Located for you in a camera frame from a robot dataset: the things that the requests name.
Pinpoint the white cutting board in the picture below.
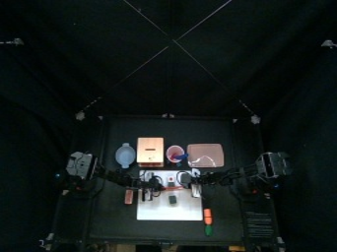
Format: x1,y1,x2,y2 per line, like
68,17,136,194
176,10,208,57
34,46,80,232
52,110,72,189
135,169,204,221

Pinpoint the orange toy carrot green top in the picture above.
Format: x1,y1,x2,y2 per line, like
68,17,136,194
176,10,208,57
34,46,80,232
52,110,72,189
203,208,213,236

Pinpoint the pink cup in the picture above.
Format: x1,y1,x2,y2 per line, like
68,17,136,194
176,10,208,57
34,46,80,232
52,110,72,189
164,145,187,164

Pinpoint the pink square tray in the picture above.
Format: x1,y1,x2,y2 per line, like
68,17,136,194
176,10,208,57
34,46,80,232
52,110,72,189
185,143,225,169

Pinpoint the pale blue bowl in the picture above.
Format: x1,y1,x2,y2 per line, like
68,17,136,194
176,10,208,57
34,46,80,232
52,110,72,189
114,142,136,169

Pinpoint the copper brown wooden box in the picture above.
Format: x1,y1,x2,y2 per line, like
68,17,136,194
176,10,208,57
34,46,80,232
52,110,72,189
135,137,165,168

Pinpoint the black cloth backdrop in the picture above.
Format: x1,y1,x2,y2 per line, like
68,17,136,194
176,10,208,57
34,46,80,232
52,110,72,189
0,0,337,139

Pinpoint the metal clamp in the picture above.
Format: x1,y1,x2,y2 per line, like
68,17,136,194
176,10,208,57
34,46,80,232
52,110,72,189
319,39,337,49
0,37,25,46

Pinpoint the thin white cord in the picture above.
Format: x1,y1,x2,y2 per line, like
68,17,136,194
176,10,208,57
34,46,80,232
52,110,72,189
81,0,232,112
122,0,256,116

